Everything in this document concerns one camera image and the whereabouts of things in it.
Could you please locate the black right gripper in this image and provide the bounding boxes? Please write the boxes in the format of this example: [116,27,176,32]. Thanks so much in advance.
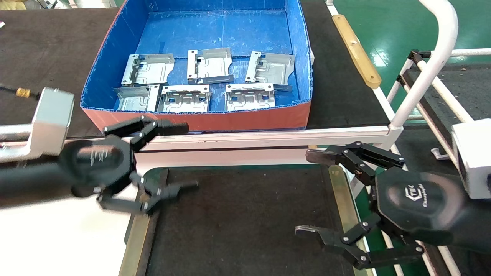
[295,141,466,269]

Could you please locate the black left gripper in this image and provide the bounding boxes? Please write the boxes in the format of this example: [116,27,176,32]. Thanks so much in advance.
[59,115,199,215]

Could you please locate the silver sheet metal bracket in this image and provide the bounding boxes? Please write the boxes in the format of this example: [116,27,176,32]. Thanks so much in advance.
[187,48,234,85]
[225,83,276,112]
[114,84,160,112]
[121,54,175,87]
[157,85,211,113]
[245,51,295,92]

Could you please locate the blue corrugated plastic box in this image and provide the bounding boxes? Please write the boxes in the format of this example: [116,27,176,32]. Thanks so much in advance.
[80,0,313,133]

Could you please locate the brass edge strip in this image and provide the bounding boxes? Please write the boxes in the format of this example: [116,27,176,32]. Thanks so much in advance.
[118,213,151,276]
[329,165,374,276]

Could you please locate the black work mat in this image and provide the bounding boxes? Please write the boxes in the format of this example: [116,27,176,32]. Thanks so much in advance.
[146,167,355,276]

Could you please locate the white rod rack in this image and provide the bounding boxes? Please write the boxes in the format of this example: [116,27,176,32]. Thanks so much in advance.
[380,49,491,276]

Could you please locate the yellow wooden edge strip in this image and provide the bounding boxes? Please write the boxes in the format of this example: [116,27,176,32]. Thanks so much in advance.
[332,14,382,89]

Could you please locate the black cart mat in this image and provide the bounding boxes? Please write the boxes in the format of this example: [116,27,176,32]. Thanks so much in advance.
[401,63,491,169]

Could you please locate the white curved pipe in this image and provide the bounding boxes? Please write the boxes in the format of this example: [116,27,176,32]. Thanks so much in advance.
[390,0,459,129]

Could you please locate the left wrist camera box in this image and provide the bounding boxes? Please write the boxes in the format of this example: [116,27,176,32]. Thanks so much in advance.
[0,87,75,163]

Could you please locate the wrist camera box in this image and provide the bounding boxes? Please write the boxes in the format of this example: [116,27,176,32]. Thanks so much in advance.
[451,118,491,200]
[0,87,75,163]

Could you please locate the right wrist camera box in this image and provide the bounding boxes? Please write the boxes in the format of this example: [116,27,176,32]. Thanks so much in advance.
[451,118,491,200]

